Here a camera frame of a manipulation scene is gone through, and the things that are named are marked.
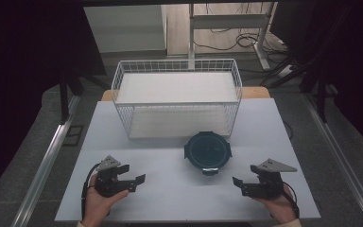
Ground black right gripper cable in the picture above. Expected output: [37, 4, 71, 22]
[280, 181, 301, 219]

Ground white desk frame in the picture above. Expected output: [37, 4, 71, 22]
[187, 2, 277, 71]

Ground white wire storage rack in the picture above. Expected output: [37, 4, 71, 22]
[111, 58, 244, 140]

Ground dark floor grate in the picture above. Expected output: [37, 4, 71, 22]
[62, 124, 85, 148]

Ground black stand legs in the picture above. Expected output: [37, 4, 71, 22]
[259, 56, 338, 124]
[58, 71, 112, 126]

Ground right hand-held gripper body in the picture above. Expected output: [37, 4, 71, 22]
[245, 157, 299, 201]

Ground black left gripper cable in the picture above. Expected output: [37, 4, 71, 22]
[80, 163, 102, 220]

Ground wooden table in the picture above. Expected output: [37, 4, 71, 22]
[101, 86, 271, 102]

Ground black curtain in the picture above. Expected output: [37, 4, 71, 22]
[268, 0, 363, 159]
[0, 0, 108, 204]

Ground person's right hand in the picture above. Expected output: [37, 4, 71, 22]
[252, 184, 299, 225]

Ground metal floor rail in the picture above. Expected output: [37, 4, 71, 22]
[302, 94, 363, 227]
[9, 95, 81, 227]

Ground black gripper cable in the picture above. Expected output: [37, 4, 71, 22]
[80, 163, 102, 220]
[280, 181, 301, 219]

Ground person's left hand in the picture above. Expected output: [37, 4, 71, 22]
[81, 174, 130, 227]

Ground black floor cables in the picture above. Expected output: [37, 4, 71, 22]
[192, 3, 289, 55]

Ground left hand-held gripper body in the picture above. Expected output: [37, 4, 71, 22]
[94, 154, 130, 199]

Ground white power strip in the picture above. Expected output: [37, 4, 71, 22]
[277, 63, 295, 79]

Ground round dark lidded container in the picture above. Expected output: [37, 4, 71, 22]
[183, 131, 233, 177]

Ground white wall panel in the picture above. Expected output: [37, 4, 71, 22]
[83, 4, 168, 54]

